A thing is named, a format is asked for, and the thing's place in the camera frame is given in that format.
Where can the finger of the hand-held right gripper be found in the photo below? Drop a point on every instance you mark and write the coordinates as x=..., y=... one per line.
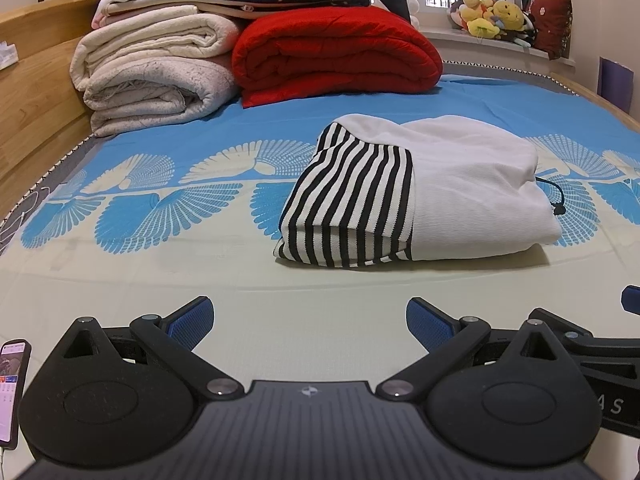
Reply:
x=562, y=327
x=632, y=299

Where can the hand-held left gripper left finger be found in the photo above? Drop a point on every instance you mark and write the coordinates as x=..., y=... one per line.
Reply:
x=192, y=321

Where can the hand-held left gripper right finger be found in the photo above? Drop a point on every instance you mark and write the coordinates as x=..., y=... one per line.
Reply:
x=430, y=327

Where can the black white striped hoodie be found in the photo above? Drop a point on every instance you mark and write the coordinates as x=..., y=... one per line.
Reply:
x=460, y=185

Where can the smartphone in black case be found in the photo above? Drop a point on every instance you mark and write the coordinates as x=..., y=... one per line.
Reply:
x=12, y=395

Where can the grey mattress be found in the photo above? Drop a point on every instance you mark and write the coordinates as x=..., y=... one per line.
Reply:
x=60, y=160

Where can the speckled grey-white folded blanket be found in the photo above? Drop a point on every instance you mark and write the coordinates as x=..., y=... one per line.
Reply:
x=160, y=87

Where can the white window sill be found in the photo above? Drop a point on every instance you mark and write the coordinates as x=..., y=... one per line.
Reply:
x=490, y=50

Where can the dark red cushion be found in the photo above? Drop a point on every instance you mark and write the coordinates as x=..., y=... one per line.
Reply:
x=550, y=25

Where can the cream folded blanket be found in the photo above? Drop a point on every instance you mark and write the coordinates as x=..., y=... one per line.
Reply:
x=160, y=35

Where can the red folded blanket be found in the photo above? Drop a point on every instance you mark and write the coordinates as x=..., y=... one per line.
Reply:
x=330, y=50

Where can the small yellow plush toy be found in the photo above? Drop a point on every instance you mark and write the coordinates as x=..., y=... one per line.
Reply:
x=482, y=26

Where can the yellow round-faced plush toy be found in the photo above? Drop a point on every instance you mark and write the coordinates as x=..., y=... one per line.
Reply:
x=507, y=12

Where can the tissue pack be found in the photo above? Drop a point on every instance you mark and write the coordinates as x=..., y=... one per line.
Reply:
x=7, y=54

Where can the orange yellow plush toy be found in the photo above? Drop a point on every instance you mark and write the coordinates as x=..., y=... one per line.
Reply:
x=471, y=4

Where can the dark blue patterned folded blanket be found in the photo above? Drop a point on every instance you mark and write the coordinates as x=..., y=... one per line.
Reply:
x=280, y=0

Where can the purple board against wall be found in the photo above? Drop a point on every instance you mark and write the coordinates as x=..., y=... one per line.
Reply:
x=616, y=84

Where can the wooden bed frame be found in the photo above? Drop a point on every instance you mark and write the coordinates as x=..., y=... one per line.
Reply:
x=40, y=125

